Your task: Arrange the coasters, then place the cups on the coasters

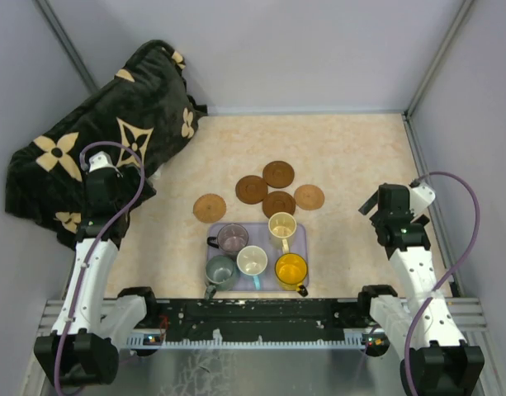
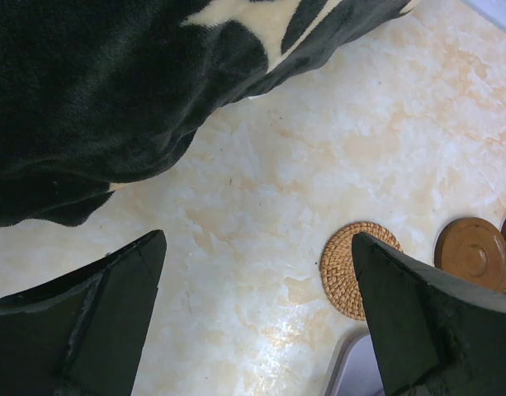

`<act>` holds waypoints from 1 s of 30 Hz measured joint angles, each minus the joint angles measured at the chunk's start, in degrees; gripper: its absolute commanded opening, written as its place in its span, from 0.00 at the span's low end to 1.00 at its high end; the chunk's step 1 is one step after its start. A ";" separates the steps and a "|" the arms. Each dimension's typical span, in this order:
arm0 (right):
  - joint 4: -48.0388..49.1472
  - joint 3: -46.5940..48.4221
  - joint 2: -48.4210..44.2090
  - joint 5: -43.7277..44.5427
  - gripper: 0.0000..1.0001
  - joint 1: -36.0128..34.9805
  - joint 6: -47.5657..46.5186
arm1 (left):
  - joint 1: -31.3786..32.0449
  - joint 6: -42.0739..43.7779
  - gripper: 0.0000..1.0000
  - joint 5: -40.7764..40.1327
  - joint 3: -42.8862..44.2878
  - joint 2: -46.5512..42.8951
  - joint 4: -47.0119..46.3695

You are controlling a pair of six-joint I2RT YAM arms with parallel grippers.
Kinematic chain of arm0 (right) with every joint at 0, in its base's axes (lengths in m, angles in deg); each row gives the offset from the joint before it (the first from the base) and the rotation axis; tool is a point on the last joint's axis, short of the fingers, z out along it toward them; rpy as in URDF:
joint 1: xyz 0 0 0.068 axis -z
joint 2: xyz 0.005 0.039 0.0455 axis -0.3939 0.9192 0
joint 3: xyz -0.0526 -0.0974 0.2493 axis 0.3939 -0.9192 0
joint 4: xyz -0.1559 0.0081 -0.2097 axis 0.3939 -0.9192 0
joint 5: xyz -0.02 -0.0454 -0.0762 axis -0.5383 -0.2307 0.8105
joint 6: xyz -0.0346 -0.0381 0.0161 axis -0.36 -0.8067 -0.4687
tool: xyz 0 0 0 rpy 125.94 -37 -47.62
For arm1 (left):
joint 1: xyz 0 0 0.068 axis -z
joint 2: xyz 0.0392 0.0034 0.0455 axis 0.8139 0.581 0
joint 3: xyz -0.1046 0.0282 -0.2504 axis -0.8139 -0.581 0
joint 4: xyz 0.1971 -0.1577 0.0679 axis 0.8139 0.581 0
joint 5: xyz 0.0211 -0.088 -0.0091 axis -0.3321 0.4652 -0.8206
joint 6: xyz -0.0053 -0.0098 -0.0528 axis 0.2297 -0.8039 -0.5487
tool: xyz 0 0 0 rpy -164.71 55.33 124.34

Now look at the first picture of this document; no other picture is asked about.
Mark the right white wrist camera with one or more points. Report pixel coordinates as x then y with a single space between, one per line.
421 196

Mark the dark wooden coaster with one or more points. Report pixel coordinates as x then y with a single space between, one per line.
278 201
278 174
251 189

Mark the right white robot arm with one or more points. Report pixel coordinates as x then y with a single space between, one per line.
435 357

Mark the grey green mug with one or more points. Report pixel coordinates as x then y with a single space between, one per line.
221 274

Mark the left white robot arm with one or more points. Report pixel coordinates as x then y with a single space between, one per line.
84 345

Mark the dark wooden coaster top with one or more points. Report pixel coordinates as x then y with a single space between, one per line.
278 174

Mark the cream yellow mug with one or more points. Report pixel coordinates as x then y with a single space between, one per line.
282 228

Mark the black floral plush blanket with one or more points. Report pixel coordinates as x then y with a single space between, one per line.
145 108

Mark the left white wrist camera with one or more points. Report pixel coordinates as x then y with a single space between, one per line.
96 162

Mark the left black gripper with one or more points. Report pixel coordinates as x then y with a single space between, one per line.
134 172

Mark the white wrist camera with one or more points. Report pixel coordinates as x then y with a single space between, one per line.
96 162
421 196

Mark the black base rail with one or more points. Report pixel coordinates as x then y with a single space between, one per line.
250 320

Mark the woven rattan coaster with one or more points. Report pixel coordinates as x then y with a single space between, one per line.
209 208
309 197

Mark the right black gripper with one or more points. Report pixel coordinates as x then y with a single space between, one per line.
370 204

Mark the white mug blue handle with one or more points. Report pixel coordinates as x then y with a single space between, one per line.
252 261

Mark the yellow glass mug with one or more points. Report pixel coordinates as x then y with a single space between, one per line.
291 271

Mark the purple glass mug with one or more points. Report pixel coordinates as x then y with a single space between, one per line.
231 239

